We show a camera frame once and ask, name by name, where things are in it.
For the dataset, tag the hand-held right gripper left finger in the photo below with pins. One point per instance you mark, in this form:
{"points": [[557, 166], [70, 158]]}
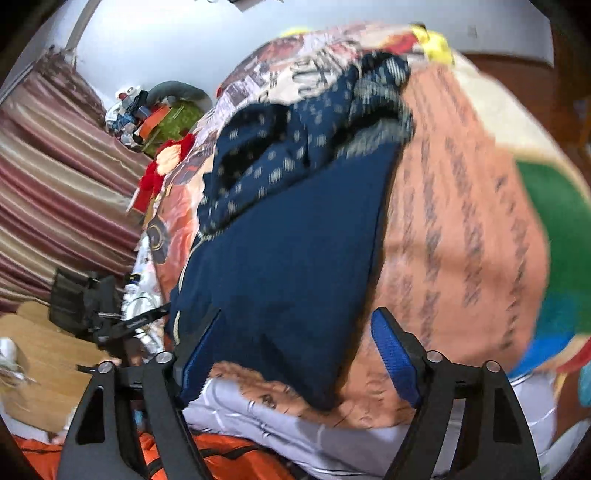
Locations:
{"points": [[161, 378]]}

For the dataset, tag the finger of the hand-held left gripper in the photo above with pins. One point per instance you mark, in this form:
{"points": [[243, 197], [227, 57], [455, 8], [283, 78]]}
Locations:
{"points": [[138, 319]]}

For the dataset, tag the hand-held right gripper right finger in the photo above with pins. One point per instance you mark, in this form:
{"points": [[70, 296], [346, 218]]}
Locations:
{"points": [[397, 355]]}

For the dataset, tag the navy patterned zip hoodie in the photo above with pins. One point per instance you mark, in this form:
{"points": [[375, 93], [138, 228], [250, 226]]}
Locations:
{"points": [[286, 277]]}

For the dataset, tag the pile of clothes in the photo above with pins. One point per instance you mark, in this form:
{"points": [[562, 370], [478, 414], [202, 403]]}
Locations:
{"points": [[127, 115]]}

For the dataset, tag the tan wooden panel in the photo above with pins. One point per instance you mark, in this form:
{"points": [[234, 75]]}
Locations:
{"points": [[41, 369]]}

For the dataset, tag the orange cloth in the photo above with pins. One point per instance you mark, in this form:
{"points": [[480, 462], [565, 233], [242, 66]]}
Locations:
{"points": [[221, 457]]}

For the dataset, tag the white bedsheet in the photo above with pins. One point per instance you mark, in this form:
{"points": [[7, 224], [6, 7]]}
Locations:
{"points": [[323, 443]]}

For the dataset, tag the striped curtain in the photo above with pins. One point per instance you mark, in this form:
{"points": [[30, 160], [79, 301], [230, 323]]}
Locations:
{"points": [[55, 184]]}

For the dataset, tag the red plush toy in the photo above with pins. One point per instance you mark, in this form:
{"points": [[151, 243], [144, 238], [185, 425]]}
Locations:
{"points": [[164, 161]]}

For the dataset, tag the printed blanket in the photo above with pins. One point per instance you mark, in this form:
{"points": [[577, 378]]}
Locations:
{"points": [[461, 207]]}

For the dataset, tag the green patterned box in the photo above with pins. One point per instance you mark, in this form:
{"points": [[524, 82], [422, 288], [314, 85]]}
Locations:
{"points": [[180, 124]]}

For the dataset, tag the grey neck pillow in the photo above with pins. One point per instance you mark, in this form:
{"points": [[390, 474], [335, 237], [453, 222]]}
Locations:
{"points": [[175, 90]]}

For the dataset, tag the yellow cloth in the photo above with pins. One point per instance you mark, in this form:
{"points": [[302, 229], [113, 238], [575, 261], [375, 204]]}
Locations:
{"points": [[434, 44]]}

